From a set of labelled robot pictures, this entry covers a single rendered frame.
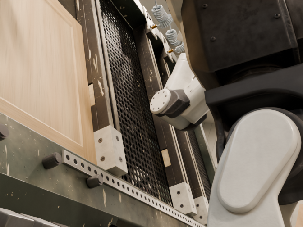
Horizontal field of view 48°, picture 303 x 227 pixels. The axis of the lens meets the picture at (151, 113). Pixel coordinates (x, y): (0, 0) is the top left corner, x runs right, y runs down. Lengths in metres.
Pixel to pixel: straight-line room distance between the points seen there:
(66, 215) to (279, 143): 0.43
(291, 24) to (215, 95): 0.14
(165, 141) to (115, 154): 0.63
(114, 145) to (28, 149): 0.31
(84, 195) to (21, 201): 0.17
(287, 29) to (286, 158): 0.19
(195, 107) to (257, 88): 0.40
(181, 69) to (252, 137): 0.59
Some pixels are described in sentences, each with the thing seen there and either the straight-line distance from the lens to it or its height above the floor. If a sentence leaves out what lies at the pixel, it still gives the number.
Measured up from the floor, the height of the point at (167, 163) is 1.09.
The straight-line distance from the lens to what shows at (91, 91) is 1.03.
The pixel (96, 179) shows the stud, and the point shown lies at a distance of 0.75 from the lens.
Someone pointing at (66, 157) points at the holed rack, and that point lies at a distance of 0.72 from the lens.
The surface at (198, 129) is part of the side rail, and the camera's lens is 2.41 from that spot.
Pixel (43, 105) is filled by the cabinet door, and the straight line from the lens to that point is 0.81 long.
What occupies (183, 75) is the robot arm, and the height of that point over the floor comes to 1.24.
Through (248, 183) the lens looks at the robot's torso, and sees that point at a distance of 0.44.
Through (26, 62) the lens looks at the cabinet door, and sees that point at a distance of 0.84.
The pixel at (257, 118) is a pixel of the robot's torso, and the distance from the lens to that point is 0.47.
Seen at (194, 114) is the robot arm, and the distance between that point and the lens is 0.91.
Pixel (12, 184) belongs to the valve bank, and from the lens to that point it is 0.60.
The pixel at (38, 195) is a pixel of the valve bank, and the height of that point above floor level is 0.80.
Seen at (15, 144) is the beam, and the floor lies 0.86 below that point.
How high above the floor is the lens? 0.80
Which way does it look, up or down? 18 degrees up
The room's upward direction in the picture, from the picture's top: 19 degrees clockwise
